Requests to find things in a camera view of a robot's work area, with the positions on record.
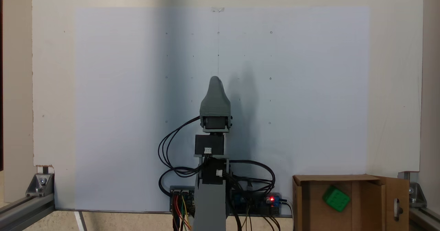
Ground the coloured jumper wire bundle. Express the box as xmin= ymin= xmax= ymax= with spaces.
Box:
xmin=173 ymin=194 xmax=193 ymax=231

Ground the brown cardboard box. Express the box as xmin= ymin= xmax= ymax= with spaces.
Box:
xmin=292 ymin=174 xmax=410 ymax=231

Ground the black servo cable loop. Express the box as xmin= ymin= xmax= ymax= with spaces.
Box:
xmin=225 ymin=159 xmax=276 ymax=209
xmin=157 ymin=116 xmax=204 ymax=178

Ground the green die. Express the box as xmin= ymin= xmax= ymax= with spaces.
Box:
xmin=322 ymin=185 xmax=351 ymax=212

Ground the circuit board with white connectors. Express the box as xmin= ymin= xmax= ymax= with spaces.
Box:
xmin=170 ymin=187 xmax=195 ymax=212

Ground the white strut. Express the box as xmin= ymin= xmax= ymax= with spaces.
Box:
xmin=74 ymin=211 xmax=87 ymax=231

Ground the grey rounded gripper finger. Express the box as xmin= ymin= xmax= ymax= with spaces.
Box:
xmin=200 ymin=76 xmax=231 ymax=117

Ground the metal corner bracket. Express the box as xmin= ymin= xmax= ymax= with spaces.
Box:
xmin=26 ymin=172 xmax=55 ymax=197
xmin=399 ymin=171 xmax=427 ymax=208

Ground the aluminium frame post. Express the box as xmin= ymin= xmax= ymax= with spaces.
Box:
xmin=408 ymin=206 xmax=440 ymax=231
xmin=0 ymin=193 xmax=55 ymax=231

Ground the yellow thin wire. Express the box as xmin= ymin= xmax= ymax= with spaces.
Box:
xmin=241 ymin=197 xmax=253 ymax=231

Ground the blue circuit board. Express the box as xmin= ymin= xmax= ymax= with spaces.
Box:
xmin=231 ymin=190 xmax=282 ymax=216

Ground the black power cable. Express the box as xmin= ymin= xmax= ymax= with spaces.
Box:
xmin=159 ymin=167 xmax=200 ymax=195

